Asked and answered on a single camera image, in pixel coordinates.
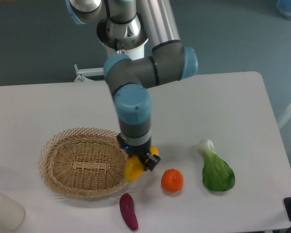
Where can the woven bamboo basket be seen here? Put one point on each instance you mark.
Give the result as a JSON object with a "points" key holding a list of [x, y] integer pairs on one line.
{"points": [[83, 163]]}

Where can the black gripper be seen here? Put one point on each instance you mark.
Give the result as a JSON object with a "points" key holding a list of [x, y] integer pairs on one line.
{"points": [[141, 148]]}

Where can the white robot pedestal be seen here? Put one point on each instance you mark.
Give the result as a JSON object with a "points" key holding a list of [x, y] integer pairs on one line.
{"points": [[129, 38]]}

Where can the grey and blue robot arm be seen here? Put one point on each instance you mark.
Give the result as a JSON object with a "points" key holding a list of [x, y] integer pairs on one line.
{"points": [[166, 59]]}

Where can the yellow mango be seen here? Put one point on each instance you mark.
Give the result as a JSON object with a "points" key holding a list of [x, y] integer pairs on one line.
{"points": [[134, 167]]}

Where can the orange tangerine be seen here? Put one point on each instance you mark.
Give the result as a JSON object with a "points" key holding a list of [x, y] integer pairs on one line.
{"points": [[172, 180]]}

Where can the purple sweet potato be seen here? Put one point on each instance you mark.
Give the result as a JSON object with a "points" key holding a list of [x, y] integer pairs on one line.
{"points": [[126, 205]]}

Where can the green bok choy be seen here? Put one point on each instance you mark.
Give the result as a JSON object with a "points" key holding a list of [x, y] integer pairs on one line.
{"points": [[218, 176]]}

